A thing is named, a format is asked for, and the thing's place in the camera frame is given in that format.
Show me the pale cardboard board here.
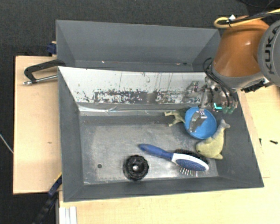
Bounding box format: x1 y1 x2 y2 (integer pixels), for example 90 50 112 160
13 56 63 195

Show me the blue and white pet brush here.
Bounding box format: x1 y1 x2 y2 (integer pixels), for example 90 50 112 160
138 143 210 177

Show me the black ribbed round knob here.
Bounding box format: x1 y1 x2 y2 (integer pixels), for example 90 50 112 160
122 154 150 182

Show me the yellow-green plush dolphin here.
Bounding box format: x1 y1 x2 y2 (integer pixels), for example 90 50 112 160
195 119 231 161

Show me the blue ball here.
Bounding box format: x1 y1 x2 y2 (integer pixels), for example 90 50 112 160
184 106 218 140

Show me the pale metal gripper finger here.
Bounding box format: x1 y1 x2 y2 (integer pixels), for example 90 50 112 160
183 80 201 102
189 110 208 133

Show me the pale green toy animal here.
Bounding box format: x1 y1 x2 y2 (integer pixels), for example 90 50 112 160
163 109 186 127

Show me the grey metal bin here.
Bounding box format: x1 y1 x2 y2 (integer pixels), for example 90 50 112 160
55 19 265 203

